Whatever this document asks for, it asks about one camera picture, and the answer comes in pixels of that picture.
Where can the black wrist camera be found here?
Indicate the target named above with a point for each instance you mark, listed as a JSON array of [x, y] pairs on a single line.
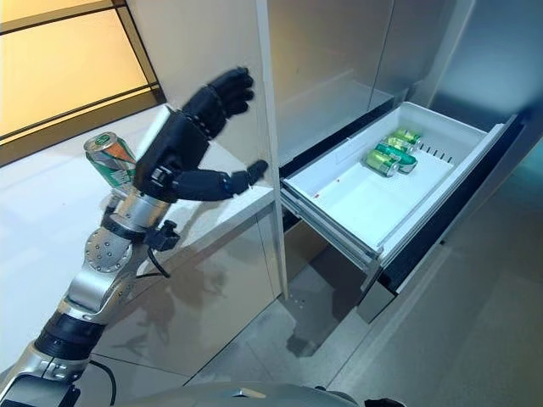
[[163, 237]]

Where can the white fridge drawer bin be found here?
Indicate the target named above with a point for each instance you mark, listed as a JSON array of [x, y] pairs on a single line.
[[360, 199]]

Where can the stainless steel fridge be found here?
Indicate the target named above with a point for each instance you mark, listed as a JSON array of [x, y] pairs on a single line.
[[339, 59]]

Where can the white counter cabinet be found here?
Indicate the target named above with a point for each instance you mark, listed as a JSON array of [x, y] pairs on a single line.
[[220, 263]]

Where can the green orange drink can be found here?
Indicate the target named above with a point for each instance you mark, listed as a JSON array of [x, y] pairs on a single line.
[[111, 163]]

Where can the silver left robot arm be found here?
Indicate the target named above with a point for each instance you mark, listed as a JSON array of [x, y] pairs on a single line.
[[106, 254]]

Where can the steel fridge drawer front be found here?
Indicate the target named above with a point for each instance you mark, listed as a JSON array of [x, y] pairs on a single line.
[[458, 224]]

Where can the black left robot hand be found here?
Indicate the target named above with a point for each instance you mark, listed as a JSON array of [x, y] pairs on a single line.
[[174, 148]]

